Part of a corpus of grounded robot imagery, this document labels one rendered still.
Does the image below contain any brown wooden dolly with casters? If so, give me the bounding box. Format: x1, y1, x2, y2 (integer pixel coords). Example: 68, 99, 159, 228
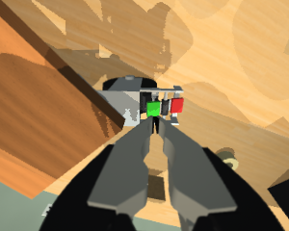
0, 0, 184, 199

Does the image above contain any cream tape roll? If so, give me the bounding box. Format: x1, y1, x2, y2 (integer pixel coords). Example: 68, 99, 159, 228
216, 151, 239, 170

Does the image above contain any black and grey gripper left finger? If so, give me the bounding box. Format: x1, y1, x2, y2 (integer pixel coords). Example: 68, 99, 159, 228
39, 115, 154, 231

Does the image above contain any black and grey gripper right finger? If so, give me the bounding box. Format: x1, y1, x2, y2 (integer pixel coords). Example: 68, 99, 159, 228
154, 115, 285, 231

